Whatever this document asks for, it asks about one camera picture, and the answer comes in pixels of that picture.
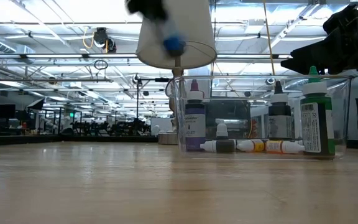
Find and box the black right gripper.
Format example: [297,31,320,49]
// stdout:
[280,0,358,75]

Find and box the large black food coloring bottle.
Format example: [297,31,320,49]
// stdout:
[268,80,294,141]

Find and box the large green food coloring bottle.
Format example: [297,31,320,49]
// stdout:
[300,65,336,156]

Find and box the clear plastic container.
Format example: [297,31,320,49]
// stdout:
[166,74,354,160]

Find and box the small orange food coloring bottle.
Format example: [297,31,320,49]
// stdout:
[265,139,306,155]

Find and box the small dark food coloring bottle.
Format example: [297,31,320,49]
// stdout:
[200,139,237,154]

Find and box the large violet food coloring bottle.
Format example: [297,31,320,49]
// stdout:
[184,79,207,152]

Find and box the silver table lamp white shade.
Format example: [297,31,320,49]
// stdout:
[135,0,218,146]

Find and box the black monitor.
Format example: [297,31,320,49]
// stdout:
[0,104,16,119]

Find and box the yellow cable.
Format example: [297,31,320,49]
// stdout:
[262,0,276,75]

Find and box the black overhead camera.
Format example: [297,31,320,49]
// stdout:
[92,27,117,54]

